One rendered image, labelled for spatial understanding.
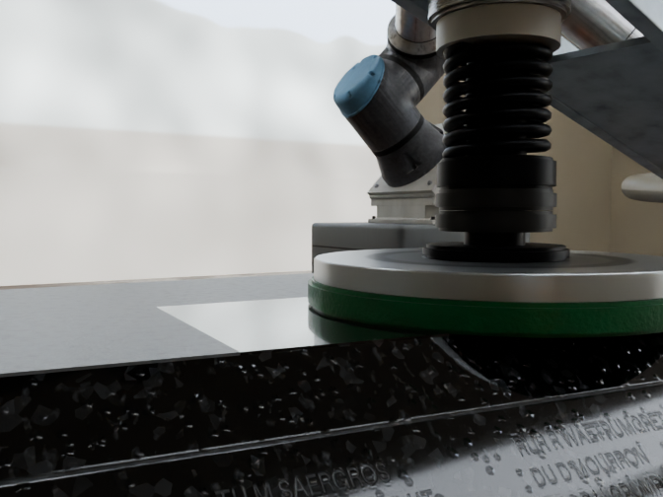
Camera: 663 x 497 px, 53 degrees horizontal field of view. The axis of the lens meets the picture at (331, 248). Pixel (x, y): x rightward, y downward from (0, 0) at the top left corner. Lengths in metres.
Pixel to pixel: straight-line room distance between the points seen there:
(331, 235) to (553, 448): 1.38
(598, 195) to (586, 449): 8.16
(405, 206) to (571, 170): 6.53
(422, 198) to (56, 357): 1.35
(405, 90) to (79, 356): 1.38
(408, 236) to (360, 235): 0.15
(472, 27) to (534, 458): 0.22
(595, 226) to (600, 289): 8.10
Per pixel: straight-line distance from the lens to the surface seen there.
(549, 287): 0.30
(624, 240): 8.52
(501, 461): 0.28
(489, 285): 0.30
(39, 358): 0.27
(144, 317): 0.35
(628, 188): 0.90
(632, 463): 0.32
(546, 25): 0.39
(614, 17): 1.15
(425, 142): 1.60
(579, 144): 8.20
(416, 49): 1.60
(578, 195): 8.17
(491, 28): 0.38
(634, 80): 0.51
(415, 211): 1.58
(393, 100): 1.56
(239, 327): 0.31
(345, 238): 1.59
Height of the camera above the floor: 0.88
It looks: 3 degrees down
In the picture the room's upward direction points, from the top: straight up
